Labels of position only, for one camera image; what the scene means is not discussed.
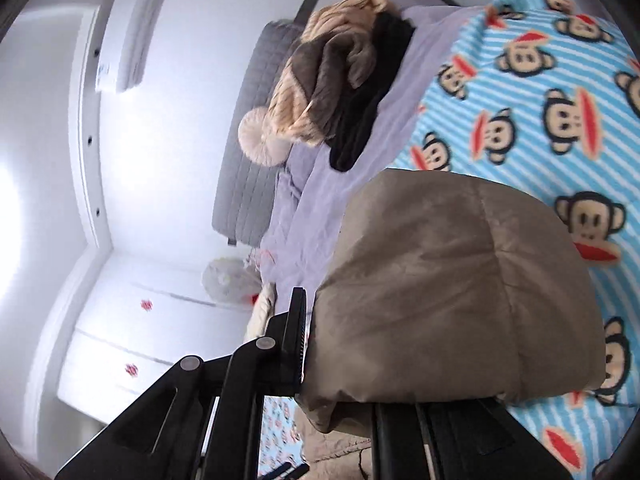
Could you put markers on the monkey print striped blanket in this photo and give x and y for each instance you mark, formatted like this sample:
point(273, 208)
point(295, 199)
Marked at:
point(525, 60)

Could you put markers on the black garment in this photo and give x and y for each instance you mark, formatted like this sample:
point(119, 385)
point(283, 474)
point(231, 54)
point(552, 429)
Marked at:
point(370, 95)

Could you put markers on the round cream cushion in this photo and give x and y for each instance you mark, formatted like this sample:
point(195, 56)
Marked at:
point(262, 135)

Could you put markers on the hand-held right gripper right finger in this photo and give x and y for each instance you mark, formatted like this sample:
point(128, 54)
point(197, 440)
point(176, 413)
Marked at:
point(440, 440)

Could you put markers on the cream quilted cloth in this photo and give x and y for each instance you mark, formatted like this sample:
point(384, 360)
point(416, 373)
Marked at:
point(262, 312)

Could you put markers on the white wardrobe with red stickers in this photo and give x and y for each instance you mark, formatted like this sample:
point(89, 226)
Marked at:
point(150, 340)

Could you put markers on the purple bed sheet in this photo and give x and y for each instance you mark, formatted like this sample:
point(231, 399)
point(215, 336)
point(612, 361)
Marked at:
point(350, 175)

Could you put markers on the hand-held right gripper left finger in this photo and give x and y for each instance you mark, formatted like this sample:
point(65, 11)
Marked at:
point(294, 340)

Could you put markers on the beige brown striped sweater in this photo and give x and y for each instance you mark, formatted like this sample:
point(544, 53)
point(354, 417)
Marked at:
point(320, 85)

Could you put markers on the white plastic bag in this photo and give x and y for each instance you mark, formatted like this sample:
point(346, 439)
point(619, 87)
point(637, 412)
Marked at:
point(225, 282)

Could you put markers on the grey quilted headboard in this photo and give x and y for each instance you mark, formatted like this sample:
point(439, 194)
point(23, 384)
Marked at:
point(245, 160)

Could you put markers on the white air conditioner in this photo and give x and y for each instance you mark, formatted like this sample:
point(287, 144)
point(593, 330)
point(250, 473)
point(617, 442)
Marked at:
point(127, 40)

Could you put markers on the tan puffer jacket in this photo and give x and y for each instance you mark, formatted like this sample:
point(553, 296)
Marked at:
point(425, 285)

